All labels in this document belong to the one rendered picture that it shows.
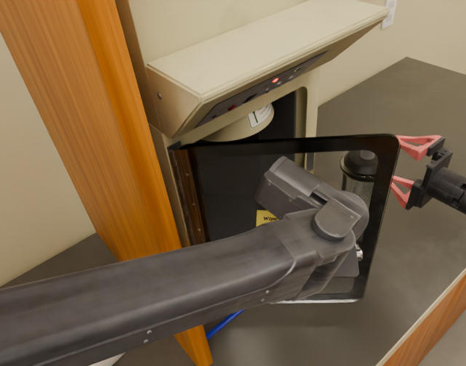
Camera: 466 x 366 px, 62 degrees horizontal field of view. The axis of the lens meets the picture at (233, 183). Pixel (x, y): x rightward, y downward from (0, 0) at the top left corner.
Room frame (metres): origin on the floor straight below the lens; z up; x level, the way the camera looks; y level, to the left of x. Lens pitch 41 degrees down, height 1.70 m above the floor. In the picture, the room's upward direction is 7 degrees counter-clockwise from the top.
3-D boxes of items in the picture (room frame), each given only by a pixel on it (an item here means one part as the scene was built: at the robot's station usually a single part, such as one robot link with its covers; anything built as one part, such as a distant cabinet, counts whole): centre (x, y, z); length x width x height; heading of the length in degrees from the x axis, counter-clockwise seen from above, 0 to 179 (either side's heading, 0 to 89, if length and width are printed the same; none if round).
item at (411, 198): (0.55, -0.34, 1.17); 0.09 x 0.07 x 0.07; 35
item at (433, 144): (0.55, -0.34, 1.24); 0.09 x 0.07 x 0.07; 35
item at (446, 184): (0.49, -0.38, 1.20); 0.07 x 0.07 x 0.10; 35
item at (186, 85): (0.49, -0.08, 1.46); 0.32 x 0.12 x 0.10; 125
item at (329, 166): (0.43, -0.08, 1.19); 0.30 x 0.01 x 0.40; 84
